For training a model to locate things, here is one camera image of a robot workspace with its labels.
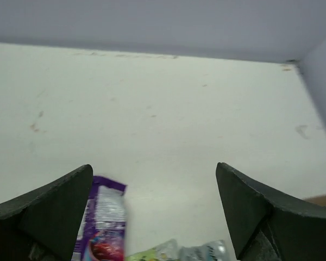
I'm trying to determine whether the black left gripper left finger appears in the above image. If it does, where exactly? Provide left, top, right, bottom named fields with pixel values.
left=0, top=164, right=93, bottom=260

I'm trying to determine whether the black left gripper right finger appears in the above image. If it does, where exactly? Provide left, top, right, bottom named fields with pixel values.
left=216, top=163, right=326, bottom=260

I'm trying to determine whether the pale blue snack packet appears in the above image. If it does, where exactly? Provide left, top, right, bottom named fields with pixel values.
left=179, top=240, right=230, bottom=261

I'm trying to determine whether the purple snack bag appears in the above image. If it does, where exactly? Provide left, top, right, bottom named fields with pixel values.
left=71, top=176, right=127, bottom=261

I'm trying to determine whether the green snack packet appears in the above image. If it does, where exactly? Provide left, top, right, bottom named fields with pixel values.
left=125, top=239, right=179, bottom=261

